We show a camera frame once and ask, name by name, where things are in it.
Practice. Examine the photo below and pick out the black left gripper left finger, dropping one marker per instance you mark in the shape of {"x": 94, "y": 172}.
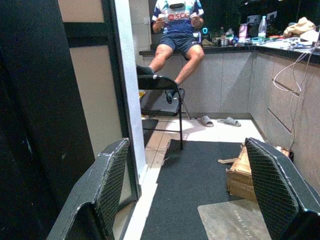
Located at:
{"x": 100, "y": 190}

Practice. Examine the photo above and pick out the white wall outlet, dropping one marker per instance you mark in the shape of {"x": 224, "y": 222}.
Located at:
{"x": 147, "y": 20}

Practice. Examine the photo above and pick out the person in blue shorts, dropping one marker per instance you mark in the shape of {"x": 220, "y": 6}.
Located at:
{"x": 176, "y": 27}

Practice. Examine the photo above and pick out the black floor mat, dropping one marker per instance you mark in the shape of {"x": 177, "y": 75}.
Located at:
{"x": 190, "y": 175}

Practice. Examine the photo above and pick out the black tall panel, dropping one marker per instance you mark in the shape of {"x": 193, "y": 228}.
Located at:
{"x": 32, "y": 100}

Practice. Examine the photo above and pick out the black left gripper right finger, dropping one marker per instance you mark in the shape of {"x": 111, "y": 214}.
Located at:
{"x": 277, "y": 190}

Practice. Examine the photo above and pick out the black-framed beige door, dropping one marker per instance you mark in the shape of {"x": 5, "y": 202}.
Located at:
{"x": 115, "y": 75}

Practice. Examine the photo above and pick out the clear plastic water bottle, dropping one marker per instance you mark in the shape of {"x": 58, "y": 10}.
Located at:
{"x": 262, "y": 27}

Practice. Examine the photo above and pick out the pink tumbler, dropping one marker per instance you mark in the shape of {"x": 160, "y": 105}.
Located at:
{"x": 242, "y": 32}

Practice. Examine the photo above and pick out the grey printed door mat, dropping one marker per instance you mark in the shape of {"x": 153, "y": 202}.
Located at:
{"x": 225, "y": 220}

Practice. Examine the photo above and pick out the small metal cup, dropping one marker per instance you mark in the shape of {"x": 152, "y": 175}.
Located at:
{"x": 224, "y": 41}

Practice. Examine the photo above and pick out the black folding chair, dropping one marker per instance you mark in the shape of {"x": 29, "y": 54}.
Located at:
{"x": 160, "y": 82}

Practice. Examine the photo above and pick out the grey slipper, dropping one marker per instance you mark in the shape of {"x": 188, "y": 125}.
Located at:
{"x": 205, "y": 121}
{"x": 229, "y": 121}

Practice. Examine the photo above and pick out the beige cloth bag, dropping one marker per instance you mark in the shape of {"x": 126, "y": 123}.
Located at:
{"x": 298, "y": 26}

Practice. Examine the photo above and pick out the black-topped kitchen counter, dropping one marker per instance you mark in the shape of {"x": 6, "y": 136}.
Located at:
{"x": 225, "y": 82}

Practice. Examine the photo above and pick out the brown cardboard box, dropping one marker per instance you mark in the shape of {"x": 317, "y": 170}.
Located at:
{"x": 240, "y": 175}

